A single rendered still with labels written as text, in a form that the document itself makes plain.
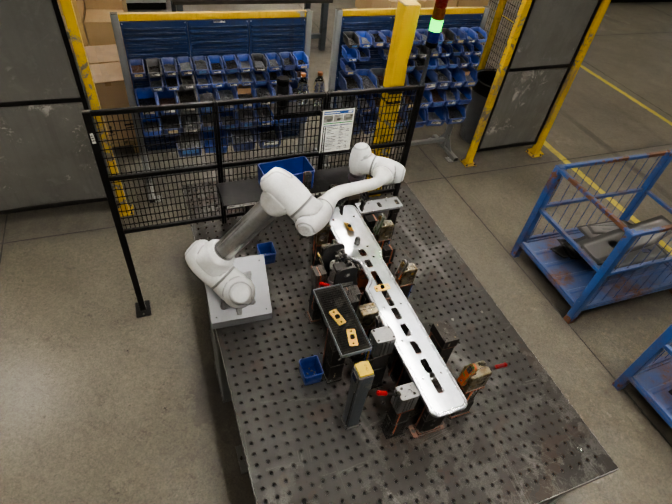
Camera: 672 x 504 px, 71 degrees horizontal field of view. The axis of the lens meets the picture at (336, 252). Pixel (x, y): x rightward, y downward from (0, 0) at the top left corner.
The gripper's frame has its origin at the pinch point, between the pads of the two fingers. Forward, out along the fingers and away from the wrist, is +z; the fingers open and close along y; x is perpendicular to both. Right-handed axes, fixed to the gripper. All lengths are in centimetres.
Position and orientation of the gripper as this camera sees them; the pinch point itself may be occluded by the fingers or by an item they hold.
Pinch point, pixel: (351, 209)
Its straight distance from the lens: 264.2
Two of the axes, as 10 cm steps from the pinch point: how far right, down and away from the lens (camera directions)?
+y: 9.3, -1.8, 3.2
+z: -1.0, 7.1, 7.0
